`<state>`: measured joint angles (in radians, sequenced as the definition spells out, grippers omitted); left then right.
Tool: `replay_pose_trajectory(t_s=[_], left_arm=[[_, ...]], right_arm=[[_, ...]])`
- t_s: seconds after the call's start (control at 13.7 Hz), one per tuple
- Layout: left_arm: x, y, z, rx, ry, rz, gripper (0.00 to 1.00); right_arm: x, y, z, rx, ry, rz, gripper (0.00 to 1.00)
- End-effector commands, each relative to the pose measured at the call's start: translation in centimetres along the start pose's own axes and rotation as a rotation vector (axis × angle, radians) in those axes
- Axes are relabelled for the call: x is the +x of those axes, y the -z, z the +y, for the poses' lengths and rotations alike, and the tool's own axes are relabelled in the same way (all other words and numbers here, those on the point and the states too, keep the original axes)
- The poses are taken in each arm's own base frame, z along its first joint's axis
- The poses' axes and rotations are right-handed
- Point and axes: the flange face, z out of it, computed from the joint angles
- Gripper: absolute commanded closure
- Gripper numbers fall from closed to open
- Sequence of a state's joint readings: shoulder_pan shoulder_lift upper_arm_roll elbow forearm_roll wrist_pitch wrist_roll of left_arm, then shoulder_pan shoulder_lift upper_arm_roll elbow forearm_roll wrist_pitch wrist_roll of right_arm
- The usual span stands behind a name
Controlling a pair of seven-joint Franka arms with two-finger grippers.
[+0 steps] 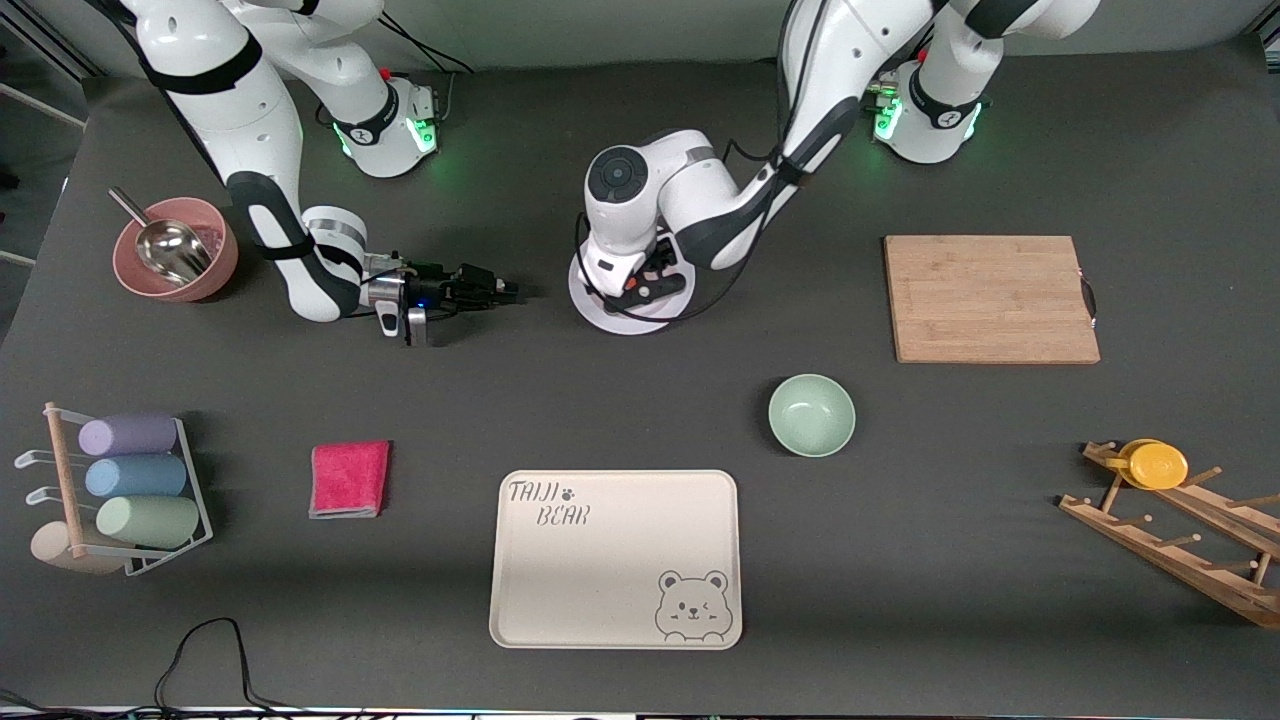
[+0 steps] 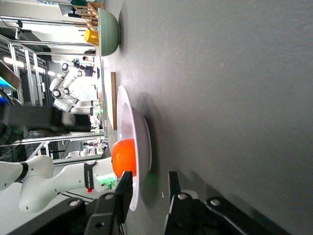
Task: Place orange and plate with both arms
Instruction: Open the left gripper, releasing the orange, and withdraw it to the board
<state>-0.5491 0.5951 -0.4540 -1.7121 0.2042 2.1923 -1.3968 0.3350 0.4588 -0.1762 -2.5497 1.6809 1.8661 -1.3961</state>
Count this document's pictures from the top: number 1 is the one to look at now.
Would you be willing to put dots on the cream bear print tray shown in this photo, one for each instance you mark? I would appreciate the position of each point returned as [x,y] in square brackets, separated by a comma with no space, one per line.
[600,580]

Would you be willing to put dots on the pink bowl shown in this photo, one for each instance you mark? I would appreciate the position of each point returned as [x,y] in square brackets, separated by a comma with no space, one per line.
[222,262]

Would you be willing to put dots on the purple cup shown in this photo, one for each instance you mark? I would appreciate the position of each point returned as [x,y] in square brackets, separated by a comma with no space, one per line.
[130,435]

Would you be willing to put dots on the metal scoop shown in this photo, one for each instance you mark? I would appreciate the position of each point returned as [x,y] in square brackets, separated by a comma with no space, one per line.
[170,250]

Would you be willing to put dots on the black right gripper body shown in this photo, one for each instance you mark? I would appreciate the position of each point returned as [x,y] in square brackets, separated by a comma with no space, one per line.
[446,285]

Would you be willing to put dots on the pink folded cloth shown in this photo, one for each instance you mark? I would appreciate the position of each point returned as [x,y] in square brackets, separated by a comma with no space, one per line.
[349,480]

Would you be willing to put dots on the wooden mug rack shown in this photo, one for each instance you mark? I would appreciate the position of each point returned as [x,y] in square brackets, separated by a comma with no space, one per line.
[1170,560]

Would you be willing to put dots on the wooden cutting board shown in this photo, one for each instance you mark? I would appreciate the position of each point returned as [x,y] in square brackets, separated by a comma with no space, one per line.
[985,300]

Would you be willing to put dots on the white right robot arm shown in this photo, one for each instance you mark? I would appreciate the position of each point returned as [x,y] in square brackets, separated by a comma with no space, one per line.
[250,110]

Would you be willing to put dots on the yellow cup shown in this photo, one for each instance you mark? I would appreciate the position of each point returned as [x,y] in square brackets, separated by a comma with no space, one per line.
[1158,466]

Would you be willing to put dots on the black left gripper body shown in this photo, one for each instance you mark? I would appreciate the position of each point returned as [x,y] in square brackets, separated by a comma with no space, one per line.
[657,266]

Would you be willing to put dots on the light green cup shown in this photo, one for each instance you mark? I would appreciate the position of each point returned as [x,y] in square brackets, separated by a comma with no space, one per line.
[150,521]

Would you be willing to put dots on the pale green bowl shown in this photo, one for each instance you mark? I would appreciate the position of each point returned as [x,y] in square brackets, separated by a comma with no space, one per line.
[812,415]

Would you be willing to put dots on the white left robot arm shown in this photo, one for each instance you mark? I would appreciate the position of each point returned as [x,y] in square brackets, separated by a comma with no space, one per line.
[830,60]

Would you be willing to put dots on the white round plate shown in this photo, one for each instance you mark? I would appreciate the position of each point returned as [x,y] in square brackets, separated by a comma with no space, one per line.
[625,322]

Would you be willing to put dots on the beige cup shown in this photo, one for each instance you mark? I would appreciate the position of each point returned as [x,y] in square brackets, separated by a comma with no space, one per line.
[50,548]

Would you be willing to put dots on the blue cup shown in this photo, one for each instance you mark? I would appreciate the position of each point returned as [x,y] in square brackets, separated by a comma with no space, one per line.
[138,476]

